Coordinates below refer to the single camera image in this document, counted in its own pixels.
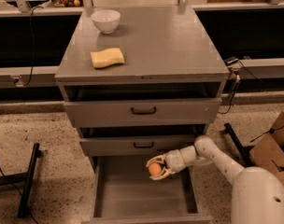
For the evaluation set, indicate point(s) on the black stand leg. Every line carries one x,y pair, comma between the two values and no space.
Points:
244,153
22,182

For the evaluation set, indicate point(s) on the yellow sponge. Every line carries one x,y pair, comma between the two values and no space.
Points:
107,57

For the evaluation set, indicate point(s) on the black middle drawer handle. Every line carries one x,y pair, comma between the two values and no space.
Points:
143,145

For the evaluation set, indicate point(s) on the black stand leg left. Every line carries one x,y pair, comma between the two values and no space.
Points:
22,182

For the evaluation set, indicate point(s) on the cardboard box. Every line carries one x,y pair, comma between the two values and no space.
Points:
268,153

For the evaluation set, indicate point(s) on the black top drawer handle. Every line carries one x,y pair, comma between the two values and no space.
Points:
150,111

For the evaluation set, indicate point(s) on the black power adapter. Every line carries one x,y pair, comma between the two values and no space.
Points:
230,60

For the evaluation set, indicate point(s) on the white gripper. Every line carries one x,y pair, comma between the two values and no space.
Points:
173,160

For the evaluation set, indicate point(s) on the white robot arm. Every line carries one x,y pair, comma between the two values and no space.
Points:
257,195

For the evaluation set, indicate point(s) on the grey top drawer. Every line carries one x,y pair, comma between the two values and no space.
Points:
113,108

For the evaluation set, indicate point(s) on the orange fruit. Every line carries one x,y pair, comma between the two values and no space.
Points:
155,169

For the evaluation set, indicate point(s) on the black stand leg right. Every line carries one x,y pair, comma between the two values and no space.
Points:
244,153

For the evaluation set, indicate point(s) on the black drawer handle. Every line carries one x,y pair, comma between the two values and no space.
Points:
143,145
150,111

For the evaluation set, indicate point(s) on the grey drawer cabinet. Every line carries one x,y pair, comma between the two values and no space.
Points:
164,48

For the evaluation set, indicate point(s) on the grey drawer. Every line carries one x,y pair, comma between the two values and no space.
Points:
116,141
113,108
123,193

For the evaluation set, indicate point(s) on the white ceramic bowl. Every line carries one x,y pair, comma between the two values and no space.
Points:
106,21

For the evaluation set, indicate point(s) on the grey middle drawer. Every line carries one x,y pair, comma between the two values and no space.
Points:
116,141

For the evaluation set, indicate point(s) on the grey bottom drawer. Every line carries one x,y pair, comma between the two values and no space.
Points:
123,193

